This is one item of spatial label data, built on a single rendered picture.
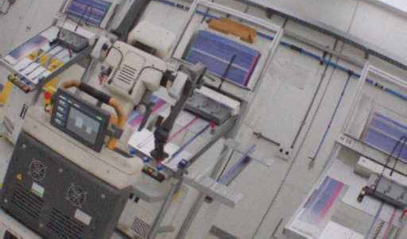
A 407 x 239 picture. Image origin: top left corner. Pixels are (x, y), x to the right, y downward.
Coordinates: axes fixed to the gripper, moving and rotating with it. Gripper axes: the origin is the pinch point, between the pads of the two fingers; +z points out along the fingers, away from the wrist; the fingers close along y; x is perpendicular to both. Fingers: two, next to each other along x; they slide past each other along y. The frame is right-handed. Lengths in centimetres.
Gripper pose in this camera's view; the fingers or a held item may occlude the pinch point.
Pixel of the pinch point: (159, 163)
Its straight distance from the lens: 271.8
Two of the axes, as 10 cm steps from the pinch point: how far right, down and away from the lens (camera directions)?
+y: -8.1, -3.8, 4.4
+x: -5.8, 4.6, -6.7
